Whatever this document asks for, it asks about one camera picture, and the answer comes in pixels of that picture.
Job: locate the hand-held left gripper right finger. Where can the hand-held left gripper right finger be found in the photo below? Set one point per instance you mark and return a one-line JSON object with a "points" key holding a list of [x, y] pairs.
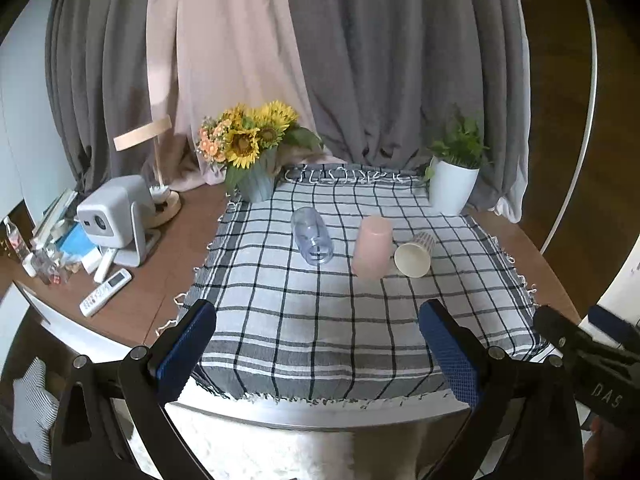
{"points": [[450, 355]]}

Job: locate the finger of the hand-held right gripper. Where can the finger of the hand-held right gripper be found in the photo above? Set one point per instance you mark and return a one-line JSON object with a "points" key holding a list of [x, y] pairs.
{"points": [[560, 332], [607, 321]]}

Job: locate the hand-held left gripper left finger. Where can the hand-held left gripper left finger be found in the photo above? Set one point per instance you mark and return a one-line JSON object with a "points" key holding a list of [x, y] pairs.
{"points": [[186, 352]]}

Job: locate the striped paper cup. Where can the striped paper cup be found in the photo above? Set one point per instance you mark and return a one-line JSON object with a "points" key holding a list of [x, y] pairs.
{"points": [[414, 257]]}

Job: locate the pink cup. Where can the pink cup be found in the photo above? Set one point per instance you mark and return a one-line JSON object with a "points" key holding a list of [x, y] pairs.
{"points": [[371, 247]]}

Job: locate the clear plastic cup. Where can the clear plastic cup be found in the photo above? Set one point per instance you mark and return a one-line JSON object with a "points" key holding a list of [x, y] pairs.
{"points": [[311, 234]]}

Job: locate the person's right hand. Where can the person's right hand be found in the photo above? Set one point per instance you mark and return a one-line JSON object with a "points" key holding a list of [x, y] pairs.
{"points": [[597, 442]]}

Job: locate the large white remote control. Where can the large white remote control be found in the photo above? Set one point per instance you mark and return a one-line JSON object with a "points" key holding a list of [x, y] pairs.
{"points": [[105, 292]]}

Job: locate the checked grey white tablecloth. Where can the checked grey white tablecloth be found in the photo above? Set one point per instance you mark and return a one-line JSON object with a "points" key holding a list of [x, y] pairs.
{"points": [[300, 320]]}

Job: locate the small white remote control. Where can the small white remote control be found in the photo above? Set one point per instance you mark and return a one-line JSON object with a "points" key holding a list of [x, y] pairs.
{"points": [[104, 266]]}

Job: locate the white projector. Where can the white projector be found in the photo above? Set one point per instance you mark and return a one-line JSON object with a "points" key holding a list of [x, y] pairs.
{"points": [[112, 215]]}

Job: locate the blue box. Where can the blue box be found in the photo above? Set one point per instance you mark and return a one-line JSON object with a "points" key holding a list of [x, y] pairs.
{"points": [[77, 240]]}

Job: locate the small glass bottle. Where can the small glass bottle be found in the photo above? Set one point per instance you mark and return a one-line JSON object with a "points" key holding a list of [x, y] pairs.
{"points": [[51, 271]]}

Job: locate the wooden desk lamp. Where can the wooden desk lamp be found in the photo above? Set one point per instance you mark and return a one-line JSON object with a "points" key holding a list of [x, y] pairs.
{"points": [[160, 195]]}

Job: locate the striped star pillow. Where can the striped star pillow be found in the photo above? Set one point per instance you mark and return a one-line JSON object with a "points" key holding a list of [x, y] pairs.
{"points": [[35, 405]]}

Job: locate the white plant pot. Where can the white plant pot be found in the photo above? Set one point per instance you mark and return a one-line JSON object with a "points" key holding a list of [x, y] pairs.
{"points": [[452, 187]]}

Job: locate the grey-green ribbed vase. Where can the grey-green ribbed vase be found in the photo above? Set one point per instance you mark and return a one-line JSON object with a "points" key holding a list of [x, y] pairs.
{"points": [[257, 182]]}

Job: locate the stack of books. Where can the stack of books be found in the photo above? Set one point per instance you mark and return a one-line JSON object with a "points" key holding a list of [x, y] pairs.
{"points": [[52, 215]]}

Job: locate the clear water bottle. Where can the clear water bottle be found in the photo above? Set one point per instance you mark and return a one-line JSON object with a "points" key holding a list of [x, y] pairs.
{"points": [[15, 240]]}

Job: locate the green potted plant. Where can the green potted plant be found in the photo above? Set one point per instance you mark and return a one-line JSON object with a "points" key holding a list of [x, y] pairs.
{"points": [[462, 142]]}

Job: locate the sunflower bouquet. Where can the sunflower bouquet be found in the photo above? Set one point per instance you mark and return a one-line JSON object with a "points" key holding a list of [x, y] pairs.
{"points": [[250, 132]]}

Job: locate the grey curtain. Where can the grey curtain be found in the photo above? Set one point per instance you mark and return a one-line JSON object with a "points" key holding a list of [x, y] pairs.
{"points": [[400, 60], [100, 70]]}

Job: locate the pink curtain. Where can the pink curtain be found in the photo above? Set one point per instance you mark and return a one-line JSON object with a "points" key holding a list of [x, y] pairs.
{"points": [[225, 50]]}

